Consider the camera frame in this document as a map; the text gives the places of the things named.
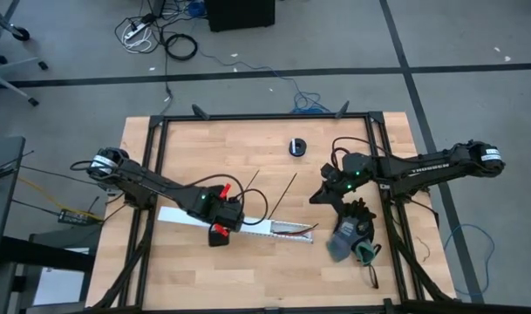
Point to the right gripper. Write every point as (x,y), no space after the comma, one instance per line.
(337,179)

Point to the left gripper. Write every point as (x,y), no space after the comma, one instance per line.
(228,213)

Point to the long black zip tie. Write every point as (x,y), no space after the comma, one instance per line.
(282,196)
(253,179)

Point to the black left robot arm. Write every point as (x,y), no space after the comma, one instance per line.
(151,183)

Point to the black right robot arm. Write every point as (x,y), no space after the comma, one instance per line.
(422,170)

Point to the small red clip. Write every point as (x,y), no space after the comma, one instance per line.
(225,191)

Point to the grey glove with green cuff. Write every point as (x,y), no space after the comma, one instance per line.
(348,229)
(366,254)

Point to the small black round object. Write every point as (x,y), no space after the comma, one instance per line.
(298,147)

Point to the black power supply box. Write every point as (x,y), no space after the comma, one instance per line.
(75,216)

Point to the black computer case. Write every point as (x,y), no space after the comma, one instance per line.
(239,15)

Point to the white power strip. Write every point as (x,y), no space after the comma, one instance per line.
(131,31)

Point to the dark grey desk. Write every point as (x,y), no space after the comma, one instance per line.
(3,196)

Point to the silver metal frame bracket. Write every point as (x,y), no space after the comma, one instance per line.
(200,112)
(342,110)
(383,186)

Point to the black diagonal frame strut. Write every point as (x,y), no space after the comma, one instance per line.
(119,266)
(422,266)

